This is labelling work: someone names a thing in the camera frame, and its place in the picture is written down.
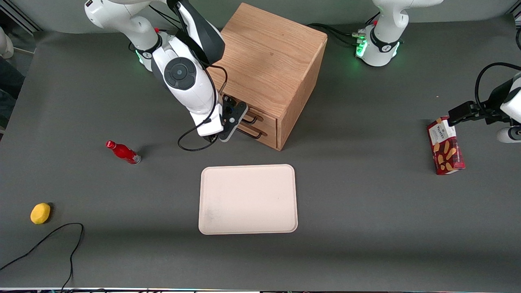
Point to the aluminium frame rail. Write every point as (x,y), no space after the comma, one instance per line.
(22,16)

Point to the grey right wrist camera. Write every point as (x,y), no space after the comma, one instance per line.
(232,122)

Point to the beige plastic tray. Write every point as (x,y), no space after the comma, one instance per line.
(248,199)

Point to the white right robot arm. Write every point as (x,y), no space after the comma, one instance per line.
(183,81)

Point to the white rounded object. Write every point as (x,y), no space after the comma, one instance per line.
(5,42)

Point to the yellow lemon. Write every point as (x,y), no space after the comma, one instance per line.
(40,213)

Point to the red shortbread cookie box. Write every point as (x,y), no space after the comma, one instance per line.
(445,150)

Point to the red bottle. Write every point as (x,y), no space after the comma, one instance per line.
(124,152)

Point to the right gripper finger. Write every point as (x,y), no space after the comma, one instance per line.
(212,138)
(228,101)

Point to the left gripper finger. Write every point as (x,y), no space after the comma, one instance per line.
(462,114)

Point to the wooden drawer cabinet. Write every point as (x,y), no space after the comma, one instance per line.
(268,57)

